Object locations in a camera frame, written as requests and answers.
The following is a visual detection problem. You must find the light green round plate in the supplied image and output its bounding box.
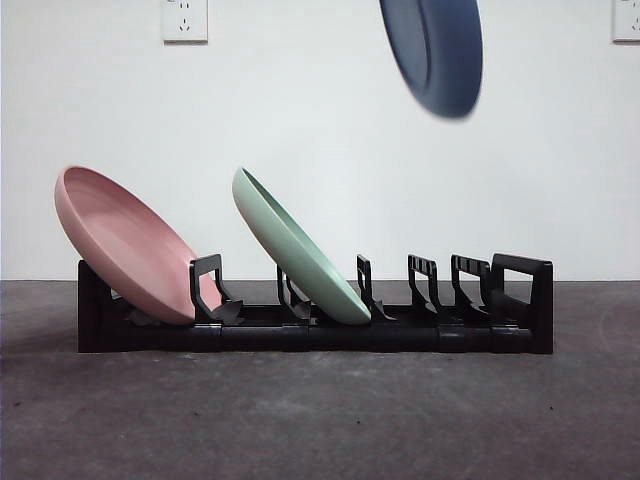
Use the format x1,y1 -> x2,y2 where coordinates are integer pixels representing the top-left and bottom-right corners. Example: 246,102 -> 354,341
231,166 -> 373,327

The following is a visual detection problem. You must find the pink round plate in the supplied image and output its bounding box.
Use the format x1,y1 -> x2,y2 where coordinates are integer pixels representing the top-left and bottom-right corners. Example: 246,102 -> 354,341
53,164 -> 224,325

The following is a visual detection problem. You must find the blue round plate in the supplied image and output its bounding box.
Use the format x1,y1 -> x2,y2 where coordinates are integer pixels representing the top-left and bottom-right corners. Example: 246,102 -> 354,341
378,0 -> 484,121

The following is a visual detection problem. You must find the black plastic dish rack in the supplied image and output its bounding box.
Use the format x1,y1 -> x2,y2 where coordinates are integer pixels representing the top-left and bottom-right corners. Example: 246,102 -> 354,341
77,252 -> 555,356

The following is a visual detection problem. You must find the white wall socket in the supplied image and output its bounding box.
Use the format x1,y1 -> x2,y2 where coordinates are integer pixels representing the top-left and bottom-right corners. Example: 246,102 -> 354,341
612,0 -> 640,43
161,0 -> 209,44

